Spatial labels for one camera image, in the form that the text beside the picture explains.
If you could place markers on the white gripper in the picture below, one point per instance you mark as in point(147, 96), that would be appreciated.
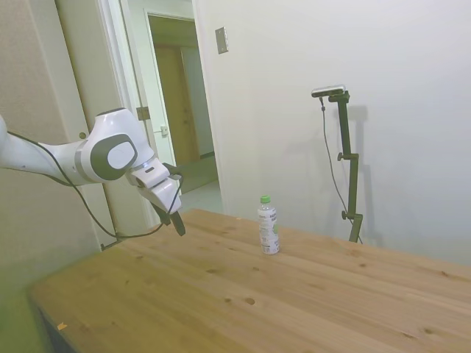
point(163, 195)

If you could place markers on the clear water bottle green cap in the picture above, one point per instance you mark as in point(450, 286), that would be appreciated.
point(268, 235)

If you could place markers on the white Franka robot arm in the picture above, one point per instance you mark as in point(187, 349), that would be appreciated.
point(55, 158)

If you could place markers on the metal door latch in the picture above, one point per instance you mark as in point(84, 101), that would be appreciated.
point(163, 130)

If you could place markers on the brown wooden hallway door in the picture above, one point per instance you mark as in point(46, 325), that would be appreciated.
point(176, 110)

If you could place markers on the metal door hinge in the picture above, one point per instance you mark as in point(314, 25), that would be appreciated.
point(144, 113)

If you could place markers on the round metal door knob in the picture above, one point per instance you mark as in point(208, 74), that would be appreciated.
point(82, 135)

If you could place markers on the white open door leaf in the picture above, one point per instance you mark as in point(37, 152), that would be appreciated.
point(158, 92)

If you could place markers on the small yellow tape scrap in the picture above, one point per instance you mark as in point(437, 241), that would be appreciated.
point(61, 326)

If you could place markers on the beige door with knob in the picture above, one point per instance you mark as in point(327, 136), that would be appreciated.
point(84, 73)

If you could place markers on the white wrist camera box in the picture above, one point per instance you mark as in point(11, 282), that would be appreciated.
point(149, 174)

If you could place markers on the black jointed camera stand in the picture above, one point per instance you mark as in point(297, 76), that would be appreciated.
point(353, 184)

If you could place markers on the grey metal wall plate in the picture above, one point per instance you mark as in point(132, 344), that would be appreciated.
point(222, 40)

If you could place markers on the silver camera on stand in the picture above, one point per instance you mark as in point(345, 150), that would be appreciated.
point(329, 90)

